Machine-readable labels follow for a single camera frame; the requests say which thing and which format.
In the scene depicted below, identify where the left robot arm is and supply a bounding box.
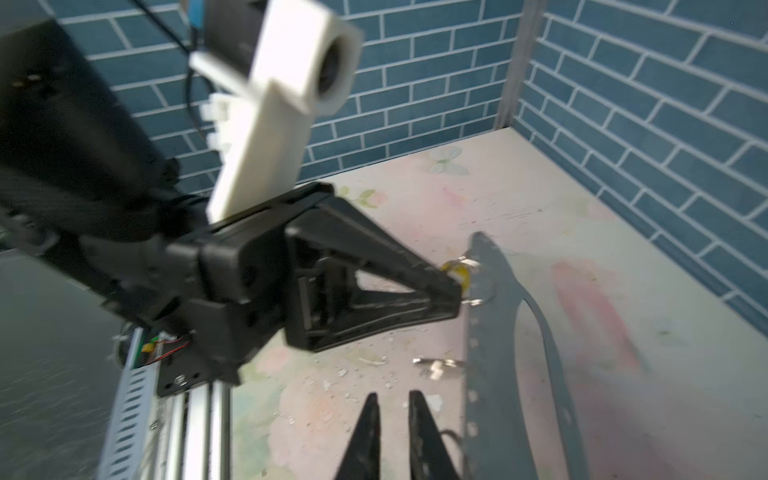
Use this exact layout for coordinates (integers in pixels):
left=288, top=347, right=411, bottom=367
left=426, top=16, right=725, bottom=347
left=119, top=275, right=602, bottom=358
left=1, top=1, right=462, bottom=397

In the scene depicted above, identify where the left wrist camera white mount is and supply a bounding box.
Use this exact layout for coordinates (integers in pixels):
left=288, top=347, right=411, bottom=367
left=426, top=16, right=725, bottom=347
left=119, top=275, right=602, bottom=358
left=189, top=0, right=364, bottom=223

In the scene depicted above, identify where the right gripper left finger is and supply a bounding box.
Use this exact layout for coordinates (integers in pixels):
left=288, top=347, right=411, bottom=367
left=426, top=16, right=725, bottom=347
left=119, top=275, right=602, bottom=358
left=335, top=393, right=381, bottom=480

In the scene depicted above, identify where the aluminium front rail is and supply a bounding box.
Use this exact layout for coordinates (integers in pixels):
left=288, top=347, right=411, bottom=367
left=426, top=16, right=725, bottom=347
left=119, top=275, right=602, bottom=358
left=95, top=329, right=233, bottom=480

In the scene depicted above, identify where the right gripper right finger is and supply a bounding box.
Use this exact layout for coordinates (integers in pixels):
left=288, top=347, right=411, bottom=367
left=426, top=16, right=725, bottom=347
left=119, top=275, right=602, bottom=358
left=408, top=390, right=460, bottom=480

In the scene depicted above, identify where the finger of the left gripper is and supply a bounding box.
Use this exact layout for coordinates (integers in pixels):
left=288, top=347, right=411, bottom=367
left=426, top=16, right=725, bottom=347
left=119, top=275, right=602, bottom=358
left=284, top=197, right=462, bottom=352

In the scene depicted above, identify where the key with yellow tag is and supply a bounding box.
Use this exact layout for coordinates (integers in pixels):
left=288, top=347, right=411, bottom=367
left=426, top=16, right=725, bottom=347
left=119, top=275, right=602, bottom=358
left=440, top=256, right=481, bottom=298

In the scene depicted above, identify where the left corner aluminium post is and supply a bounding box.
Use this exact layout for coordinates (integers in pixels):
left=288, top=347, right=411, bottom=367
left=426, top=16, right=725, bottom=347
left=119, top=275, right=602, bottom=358
left=494, top=0, right=548, bottom=130

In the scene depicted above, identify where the white slotted cable duct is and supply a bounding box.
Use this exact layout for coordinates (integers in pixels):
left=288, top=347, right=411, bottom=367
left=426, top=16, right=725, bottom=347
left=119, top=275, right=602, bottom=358
left=96, top=366, right=157, bottom=479

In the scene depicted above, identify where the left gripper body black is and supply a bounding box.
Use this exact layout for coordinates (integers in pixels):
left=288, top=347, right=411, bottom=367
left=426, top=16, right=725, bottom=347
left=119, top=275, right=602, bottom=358
left=156, top=182, right=334, bottom=396

